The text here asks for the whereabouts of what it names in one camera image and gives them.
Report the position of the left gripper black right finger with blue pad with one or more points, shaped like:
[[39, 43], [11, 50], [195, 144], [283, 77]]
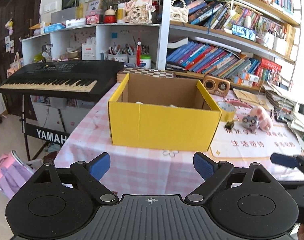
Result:
[[215, 176]]

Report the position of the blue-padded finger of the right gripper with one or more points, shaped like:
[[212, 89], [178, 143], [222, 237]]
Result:
[[284, 160]]

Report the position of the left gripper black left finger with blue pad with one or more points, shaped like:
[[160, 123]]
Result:
[[88, 176]]

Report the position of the cartoon desk mat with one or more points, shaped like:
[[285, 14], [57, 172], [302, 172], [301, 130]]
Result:
[[240, 143]]

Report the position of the pink checkered tablecloth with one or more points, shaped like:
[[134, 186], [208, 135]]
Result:
[[143, 170]]

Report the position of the pink plush paw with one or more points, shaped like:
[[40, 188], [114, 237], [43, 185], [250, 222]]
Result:
[[264, 119]]

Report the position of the keyboard stand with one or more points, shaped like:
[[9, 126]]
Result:
[[49, 136]]

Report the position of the black binder clip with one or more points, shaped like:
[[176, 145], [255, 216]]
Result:
[[230, 125]]

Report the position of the black power adapter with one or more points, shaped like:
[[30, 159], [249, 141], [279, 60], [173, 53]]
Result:
[[301, 109]]

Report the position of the grey toy car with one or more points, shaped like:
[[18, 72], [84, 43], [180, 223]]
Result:
[[250, 122]]

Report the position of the stack of papers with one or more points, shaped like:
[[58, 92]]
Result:
[[287, 103]]

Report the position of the yellow tape roll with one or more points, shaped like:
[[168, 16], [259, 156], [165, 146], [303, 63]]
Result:
[[228, 111]]

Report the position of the yellow cardboard box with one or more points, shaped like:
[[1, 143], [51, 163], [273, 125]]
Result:
[[161, 113]]

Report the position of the purple pink backpack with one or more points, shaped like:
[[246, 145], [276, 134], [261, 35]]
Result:
[[14, 173]]

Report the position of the wooden retro radio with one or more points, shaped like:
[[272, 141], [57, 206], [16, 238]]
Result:
[[216, 86]]

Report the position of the black Yamaha keyboard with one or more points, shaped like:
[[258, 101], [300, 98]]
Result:
[[79, 80]]

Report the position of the wooden chessboard box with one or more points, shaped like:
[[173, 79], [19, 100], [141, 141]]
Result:
[[142, 71]]

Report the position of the white green-lid jar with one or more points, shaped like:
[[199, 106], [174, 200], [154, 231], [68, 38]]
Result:
[[145, 61]]

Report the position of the white bookshelf unit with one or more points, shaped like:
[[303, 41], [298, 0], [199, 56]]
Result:
[[95, 40]]

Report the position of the red white doll figurine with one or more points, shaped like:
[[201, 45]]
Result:
[[110, 16]]

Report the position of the white quilted handbag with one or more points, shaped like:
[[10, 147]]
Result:
[[179, 14]]

